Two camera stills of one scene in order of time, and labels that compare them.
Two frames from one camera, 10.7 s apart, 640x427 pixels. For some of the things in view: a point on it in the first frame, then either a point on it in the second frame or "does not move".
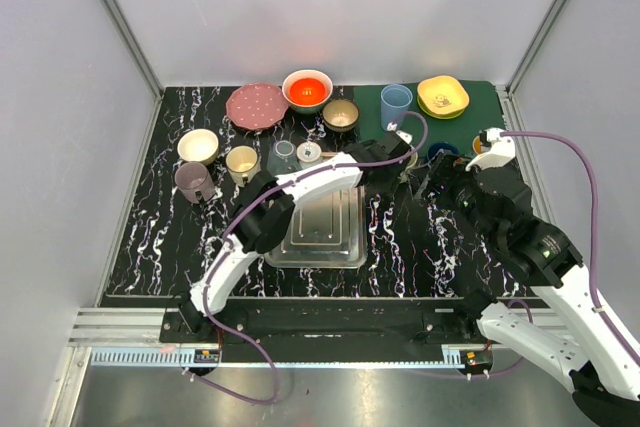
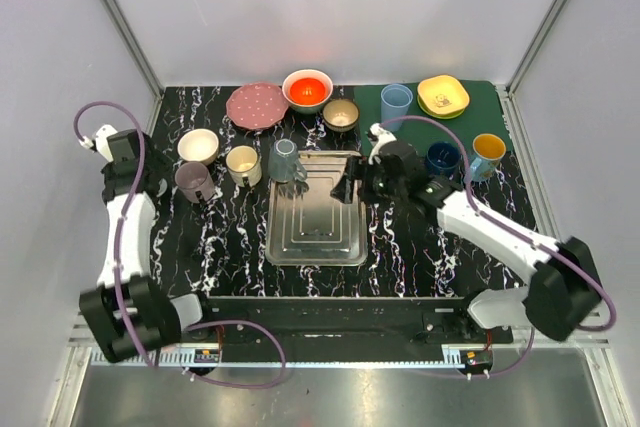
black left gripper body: x=395 y=148 → x=163 y=173
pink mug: x=194 y=182 does not move
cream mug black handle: x=243 y=164 does not move
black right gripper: x=451 y=169 → x=356 y=170
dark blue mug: x=442 y=145 does not move
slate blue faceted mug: x=283 y=158 does not move
